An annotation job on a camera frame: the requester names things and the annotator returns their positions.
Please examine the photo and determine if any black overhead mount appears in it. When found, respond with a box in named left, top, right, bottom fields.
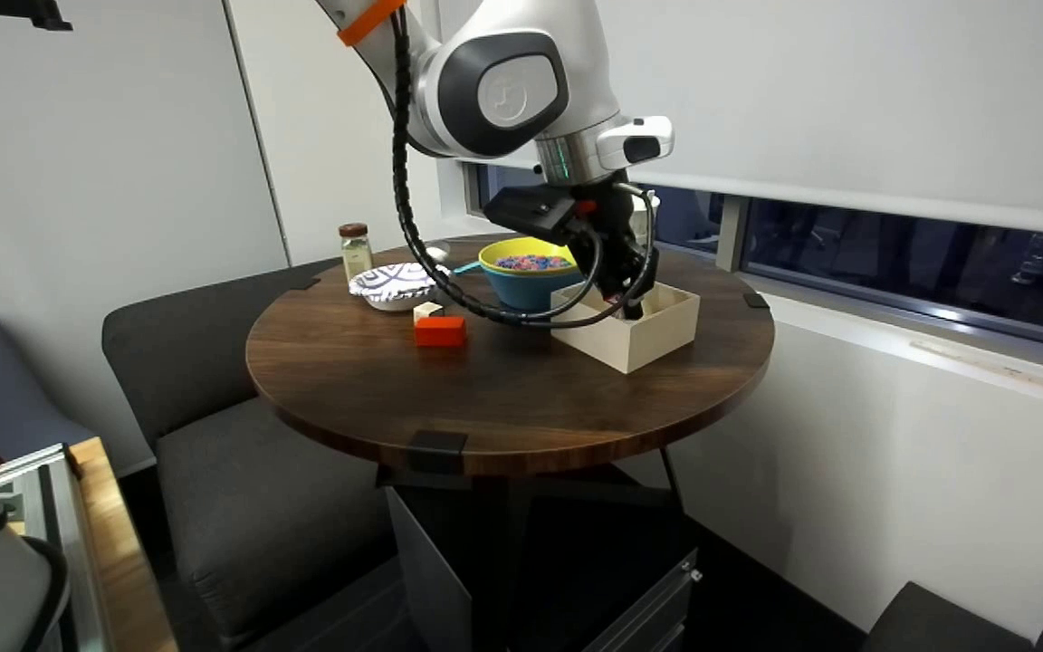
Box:
left=0, top=0, right=76, bottom=38

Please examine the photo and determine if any white roller blind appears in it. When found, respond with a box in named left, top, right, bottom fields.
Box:
left=586, top=0, right=1043, bottom=242

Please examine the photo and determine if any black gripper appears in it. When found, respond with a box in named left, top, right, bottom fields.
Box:
left=577, top=171, right=664, bottom=326

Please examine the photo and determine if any orange block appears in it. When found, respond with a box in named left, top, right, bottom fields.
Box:
left=411, top=311, right=471, bottom=357

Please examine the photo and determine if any yellow blue bowl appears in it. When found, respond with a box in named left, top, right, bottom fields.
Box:
left=471, top=236, right=586, bottom=317

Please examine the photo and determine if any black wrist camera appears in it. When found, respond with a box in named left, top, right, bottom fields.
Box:
left=478, top=178, right=593, bottom=255

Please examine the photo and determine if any round wooden table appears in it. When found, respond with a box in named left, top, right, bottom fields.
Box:
left=238, top=232, right=780, bottom=481

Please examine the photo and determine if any dark upholstered chair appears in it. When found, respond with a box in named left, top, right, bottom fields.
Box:
left=0, top=279, right=107, bottom=463

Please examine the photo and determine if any spice jar brown lid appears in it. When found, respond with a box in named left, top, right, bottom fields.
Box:
left=333, top=218, right=376, bottom=290

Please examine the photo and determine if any dark window with frame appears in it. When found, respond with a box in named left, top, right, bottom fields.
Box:
left=466, top=165, right=1043, bottom=357

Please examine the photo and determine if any light wooden box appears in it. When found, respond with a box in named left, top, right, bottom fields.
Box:
left=546, top=276, right=707, bottom=381

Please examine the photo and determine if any wooden edged robot cart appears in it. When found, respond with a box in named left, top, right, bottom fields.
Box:
left=0, top=436, right=184, bottom=652

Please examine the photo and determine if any dark table pedestal base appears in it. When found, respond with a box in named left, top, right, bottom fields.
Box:
left=376, top=454, right=709, bottom=652

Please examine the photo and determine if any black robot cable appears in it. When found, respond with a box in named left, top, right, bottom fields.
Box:
left=387, top=9, right=664, bottom=334

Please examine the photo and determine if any dark grey sofa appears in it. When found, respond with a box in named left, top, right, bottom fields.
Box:
left=98, top=258, right=430, bottom=649
left=861, top=581, right=1043, bottom=652

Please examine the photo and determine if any patterned paper plate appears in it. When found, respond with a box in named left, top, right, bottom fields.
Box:
left=346, top=258, right=443, bottom=319

